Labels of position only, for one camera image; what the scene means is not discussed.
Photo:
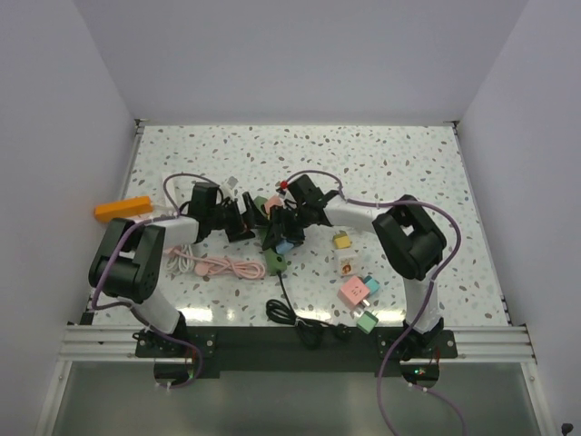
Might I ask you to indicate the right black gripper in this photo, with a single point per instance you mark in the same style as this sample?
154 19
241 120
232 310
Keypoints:
278 215

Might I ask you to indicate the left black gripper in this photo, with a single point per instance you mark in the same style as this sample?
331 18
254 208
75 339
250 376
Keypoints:
240 229

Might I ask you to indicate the green power strip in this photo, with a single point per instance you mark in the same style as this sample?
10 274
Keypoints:
275 263

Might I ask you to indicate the yellow small plug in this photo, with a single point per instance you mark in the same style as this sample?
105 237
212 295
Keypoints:
341 240

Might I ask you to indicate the white power strip cartoon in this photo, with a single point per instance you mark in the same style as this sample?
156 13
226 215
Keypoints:
347 261

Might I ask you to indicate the pink cube plug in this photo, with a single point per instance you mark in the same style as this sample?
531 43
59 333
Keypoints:
354 293

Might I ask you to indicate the teal plug adapter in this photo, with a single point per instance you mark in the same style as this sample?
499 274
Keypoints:
372 284

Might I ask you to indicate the green plug adapter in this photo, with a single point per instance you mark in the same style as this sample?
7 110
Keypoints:
367 322

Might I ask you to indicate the orange power strip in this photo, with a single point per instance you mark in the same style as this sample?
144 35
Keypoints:
125 208

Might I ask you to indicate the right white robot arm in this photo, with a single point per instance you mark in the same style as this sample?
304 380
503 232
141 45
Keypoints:
411 241

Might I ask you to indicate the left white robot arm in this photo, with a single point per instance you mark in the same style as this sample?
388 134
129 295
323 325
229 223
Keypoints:
125 269

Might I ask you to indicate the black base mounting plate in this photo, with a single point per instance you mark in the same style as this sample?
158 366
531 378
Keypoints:
261 349

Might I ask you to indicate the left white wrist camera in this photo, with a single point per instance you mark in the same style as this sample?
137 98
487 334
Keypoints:
229 189

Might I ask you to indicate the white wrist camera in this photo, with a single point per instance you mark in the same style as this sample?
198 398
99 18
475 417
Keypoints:
229 189
283 189

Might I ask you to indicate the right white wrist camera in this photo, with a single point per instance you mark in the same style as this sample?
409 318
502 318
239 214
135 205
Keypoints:
283 189

